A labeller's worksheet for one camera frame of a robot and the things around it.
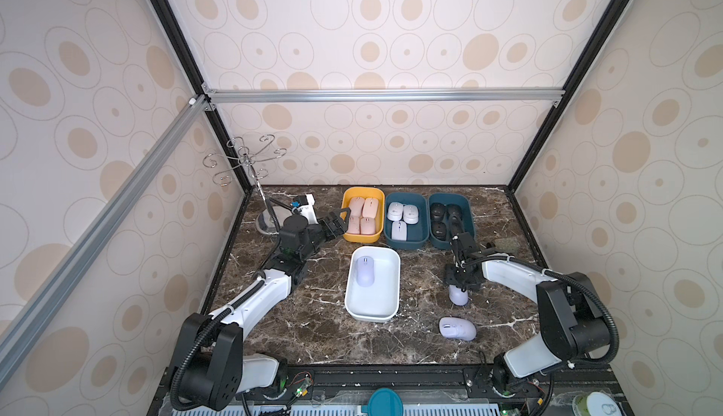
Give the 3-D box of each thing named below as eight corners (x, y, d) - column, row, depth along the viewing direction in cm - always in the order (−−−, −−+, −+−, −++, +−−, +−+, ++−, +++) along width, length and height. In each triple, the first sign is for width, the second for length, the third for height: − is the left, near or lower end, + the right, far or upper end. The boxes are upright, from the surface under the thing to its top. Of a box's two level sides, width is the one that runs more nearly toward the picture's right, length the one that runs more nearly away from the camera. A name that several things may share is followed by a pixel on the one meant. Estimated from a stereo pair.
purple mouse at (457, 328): (438, 335, 84) (441, 332, 81) (439, 319, 87) (441, 315, 84) (473, 342, 83) (477, 338, 80) (472, 325, 86) (476, 321, 83)
